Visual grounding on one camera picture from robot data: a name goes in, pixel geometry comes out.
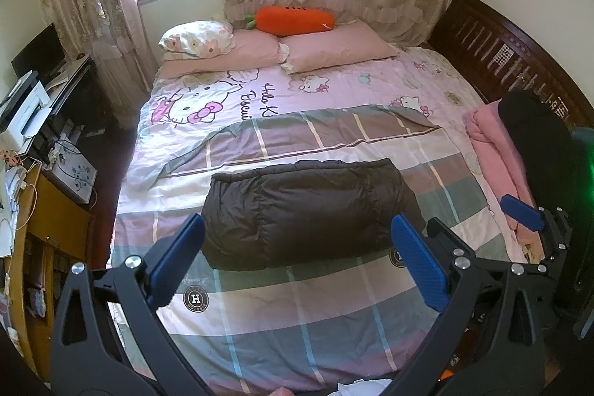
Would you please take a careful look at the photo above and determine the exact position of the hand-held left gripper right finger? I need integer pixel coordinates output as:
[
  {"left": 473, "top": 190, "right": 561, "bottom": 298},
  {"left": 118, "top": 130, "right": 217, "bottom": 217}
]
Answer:
[{"left": 385, "top": 214, "right": 545, "bottom": 396}]

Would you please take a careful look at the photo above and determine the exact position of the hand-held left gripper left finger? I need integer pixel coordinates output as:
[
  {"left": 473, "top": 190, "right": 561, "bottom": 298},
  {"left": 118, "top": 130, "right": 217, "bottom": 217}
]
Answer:
[{"left": 50, "top": 213, "right": 207, "bottom": 396}]

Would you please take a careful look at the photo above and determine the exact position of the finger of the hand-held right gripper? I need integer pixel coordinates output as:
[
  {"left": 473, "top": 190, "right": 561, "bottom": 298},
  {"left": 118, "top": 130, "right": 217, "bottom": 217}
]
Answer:
[
  {"left": 500, "top": 194, "right": 574, "bottom": 263},
  {"left": 426, "top": 217, "right": 558, "bottom": 282}
]

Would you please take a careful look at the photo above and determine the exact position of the dark grey puffer jacket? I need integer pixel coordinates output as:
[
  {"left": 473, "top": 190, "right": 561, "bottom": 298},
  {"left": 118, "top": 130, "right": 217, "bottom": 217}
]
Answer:
[{"left": 203, "top": 158, "right": 426, "bottom": 271}]

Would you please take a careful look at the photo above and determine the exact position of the pink folded comforter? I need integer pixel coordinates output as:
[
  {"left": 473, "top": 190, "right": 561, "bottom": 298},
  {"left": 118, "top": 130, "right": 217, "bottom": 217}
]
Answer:
[{"left": 464, "top": 103, "right": 545, "bottom": 249}]

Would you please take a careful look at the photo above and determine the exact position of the black cloth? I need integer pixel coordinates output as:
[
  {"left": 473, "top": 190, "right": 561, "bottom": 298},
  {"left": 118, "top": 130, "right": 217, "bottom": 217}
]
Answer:
[{"left": 498, "top": 92, "right": 577, "bottom": 212}]

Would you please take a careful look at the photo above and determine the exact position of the wooden desk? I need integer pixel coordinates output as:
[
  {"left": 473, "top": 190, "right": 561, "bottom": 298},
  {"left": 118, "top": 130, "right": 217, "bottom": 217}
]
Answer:
[{"left": 0, "top": 163, "right": 94, "bottom": 380}]

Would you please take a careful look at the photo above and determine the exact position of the plaid blanket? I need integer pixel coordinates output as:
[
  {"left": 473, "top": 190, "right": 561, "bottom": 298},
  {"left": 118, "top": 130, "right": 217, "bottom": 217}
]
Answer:
[{"left": 109, "top": 104, "right": 517, "bottom": 396}]

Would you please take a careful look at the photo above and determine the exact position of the white floral print box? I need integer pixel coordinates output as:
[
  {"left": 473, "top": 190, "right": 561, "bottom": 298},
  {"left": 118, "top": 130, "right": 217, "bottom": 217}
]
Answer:
[{"left": 47, "top": 140, "right": 99, "bottom": 206}]

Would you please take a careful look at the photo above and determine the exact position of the white cloth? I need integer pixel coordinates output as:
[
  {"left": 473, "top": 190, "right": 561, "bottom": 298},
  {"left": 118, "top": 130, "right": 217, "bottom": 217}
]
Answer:
[{"left": 335, "top": 379, "right": 393, "bottom": 396}]

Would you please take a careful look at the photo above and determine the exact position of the cartoon cat bed sheet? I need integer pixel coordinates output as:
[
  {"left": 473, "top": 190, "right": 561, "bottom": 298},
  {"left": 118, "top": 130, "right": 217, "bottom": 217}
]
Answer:
[{"left": 111, "top": 46, "right": 531, "bottom": 267}]

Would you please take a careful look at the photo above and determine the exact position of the dark wooden headboard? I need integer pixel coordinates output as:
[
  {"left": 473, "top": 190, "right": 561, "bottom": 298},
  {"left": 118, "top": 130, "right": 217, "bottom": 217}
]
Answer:
[{"left": 426, "top": 0, "right": 594, "bottom": 133}]

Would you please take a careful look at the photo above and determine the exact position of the black glass stand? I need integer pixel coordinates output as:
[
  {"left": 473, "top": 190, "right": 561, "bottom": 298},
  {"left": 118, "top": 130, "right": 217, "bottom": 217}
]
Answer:
[{"left": 41, "top": 55, "right": 102, "bottom": 138}]

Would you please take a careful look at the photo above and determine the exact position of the pink pillow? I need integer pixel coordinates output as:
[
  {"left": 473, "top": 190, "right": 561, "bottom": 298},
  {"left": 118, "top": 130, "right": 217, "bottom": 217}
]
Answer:
[
  {"left": 158, "top": 29, "right": 289, "bottom": 79},
  {"left": 278, "top": 21, "right": 401, "bottom": 75}
]

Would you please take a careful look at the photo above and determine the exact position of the white printer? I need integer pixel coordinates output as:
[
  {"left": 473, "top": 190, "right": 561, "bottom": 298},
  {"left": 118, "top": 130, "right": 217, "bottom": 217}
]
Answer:
[{"left": 0, "top": 70, "right": 53, "bottom": 152}]

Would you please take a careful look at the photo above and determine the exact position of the floral pillow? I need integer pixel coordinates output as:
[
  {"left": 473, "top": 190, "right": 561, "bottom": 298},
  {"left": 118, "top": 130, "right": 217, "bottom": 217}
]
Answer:
[{"left": 158, "top": 20, "right": 235, "bottom": 61}]

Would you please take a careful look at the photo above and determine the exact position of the black monitor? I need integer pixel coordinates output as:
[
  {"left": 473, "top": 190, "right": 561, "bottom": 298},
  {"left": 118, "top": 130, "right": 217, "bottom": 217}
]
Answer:
[{"left": 10, "top": 22, "right": 69, "bottom": 80}]

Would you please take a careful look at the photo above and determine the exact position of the orange carrot plush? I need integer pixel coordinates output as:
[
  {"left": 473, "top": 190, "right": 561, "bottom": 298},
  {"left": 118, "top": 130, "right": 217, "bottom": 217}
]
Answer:
[{"left": 244, "top": 6, "right": 336, "bottom": 37}]

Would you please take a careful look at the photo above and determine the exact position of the white cable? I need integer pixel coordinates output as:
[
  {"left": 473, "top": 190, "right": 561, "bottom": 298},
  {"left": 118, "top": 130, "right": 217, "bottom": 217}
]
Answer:
[{"left": 16, "top": 159, "right": 45, "bottom": 232}]

